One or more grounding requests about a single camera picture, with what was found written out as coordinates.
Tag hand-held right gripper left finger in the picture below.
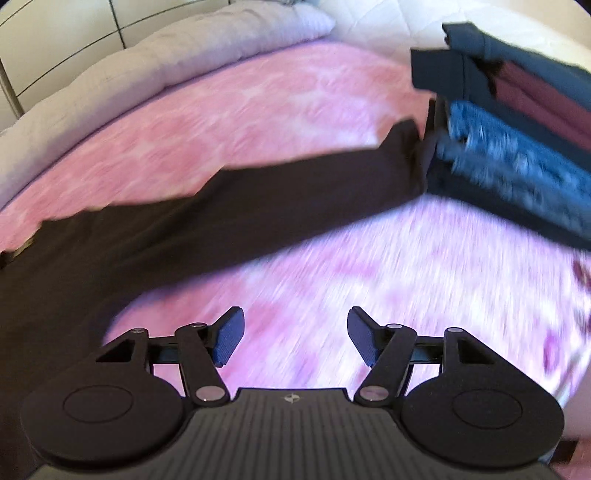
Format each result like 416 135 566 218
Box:
95 305 246 407

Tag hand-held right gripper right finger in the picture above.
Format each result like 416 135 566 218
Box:
347 305 498 407

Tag dark grey garment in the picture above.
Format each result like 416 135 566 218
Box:
0 118 437 464

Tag navy folded garment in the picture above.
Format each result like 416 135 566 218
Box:
425 161 591 253

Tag pink floral blanket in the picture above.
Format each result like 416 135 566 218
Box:
0 39 591 444

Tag dark teal folded garment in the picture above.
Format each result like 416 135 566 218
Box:
410 47 591 155
442 21 591 88

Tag maroon folded garment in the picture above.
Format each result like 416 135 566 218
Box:
480 62 591 134

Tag white quilted mattress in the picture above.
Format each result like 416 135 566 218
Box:
318 0 591 77

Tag white wardrobe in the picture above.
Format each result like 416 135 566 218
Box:
0 0 241 129

